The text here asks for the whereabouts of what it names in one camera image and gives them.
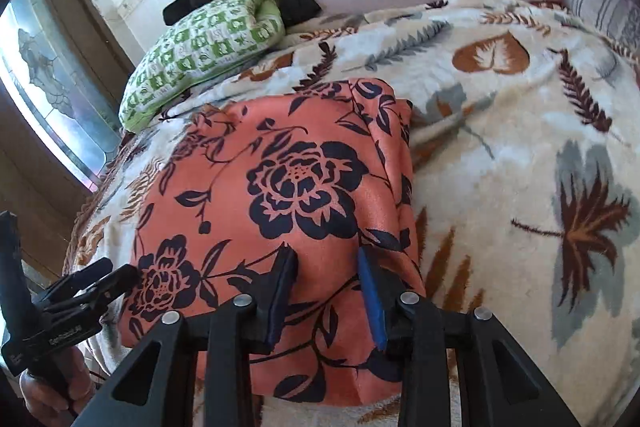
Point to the person's left hand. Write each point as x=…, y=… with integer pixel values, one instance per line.
x=70, y=377

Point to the leaf print blanket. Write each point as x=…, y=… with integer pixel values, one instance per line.
x=500, y=132

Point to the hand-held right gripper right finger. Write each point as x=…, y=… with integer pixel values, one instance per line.
x=372, y=302

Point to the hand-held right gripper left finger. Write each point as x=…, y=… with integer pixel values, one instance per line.
x=282, y=292

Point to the patterned glass window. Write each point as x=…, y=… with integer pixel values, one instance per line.
x=50, y=72

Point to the green patterned pillow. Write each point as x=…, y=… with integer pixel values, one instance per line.
x=200, y=47

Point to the wooden window frame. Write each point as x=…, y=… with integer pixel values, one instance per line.
x=30, y=217

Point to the orange floral garment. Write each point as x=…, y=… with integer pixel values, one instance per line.
x=310, y=187

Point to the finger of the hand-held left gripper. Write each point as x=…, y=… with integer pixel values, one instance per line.
x=90, y=269
x=110, y=284

